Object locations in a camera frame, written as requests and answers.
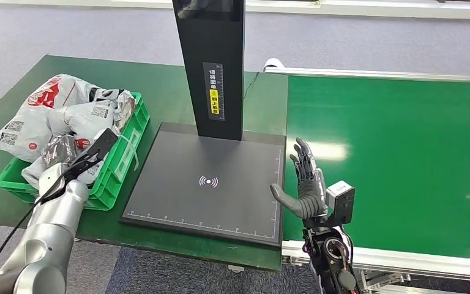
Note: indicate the black yellow machine label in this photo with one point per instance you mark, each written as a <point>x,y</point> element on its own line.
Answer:
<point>214,91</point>

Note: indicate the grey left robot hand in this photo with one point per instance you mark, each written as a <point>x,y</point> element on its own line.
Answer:
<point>60,151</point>

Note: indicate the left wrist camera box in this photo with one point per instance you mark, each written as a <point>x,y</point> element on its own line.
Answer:
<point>103,144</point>

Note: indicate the green conveyor belt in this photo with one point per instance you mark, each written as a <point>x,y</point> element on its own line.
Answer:
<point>401,142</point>

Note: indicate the green plastic crate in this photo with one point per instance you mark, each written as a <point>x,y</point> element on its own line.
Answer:
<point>117,170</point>

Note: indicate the white black-print package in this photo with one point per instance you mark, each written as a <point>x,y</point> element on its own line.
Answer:
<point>123,107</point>

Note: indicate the black inbound scanner machine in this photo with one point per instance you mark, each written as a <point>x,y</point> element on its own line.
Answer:
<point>218,203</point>

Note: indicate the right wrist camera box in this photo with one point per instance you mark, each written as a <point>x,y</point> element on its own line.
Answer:
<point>342,201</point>

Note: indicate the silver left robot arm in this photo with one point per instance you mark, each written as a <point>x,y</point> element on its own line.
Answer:
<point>48,239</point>

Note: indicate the thin aluminium conveyor rail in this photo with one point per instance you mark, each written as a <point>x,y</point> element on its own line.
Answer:
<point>381,74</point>

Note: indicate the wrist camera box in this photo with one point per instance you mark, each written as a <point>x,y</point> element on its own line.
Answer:
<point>342,201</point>
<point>103,144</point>

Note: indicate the wide aluminium conveyor rail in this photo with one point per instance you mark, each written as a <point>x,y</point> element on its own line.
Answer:
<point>441,266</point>

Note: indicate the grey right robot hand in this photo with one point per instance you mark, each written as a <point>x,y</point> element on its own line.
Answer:
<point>310,201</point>

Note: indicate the large white red-print package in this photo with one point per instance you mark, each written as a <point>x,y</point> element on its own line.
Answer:
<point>28,121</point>

